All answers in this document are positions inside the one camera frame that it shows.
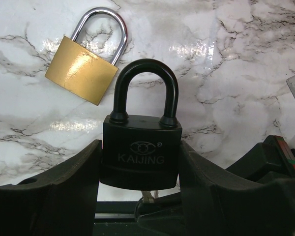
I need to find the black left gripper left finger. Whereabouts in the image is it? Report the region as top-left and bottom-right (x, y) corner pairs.
(0, 140), (102, 236)

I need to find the black padlock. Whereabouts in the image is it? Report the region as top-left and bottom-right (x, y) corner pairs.
(99, 59), (182, 191)

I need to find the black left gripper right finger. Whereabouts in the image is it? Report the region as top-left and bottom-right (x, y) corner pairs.
(179, 142), (295, 236)

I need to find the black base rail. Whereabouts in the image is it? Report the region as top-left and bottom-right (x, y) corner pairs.
(92, 193), (187, 236)

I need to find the brass padlock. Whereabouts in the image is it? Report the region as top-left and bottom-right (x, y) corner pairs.
(45, 7), (128, 105)

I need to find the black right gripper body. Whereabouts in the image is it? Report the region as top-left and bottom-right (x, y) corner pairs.
(226, 135), (295, 183)

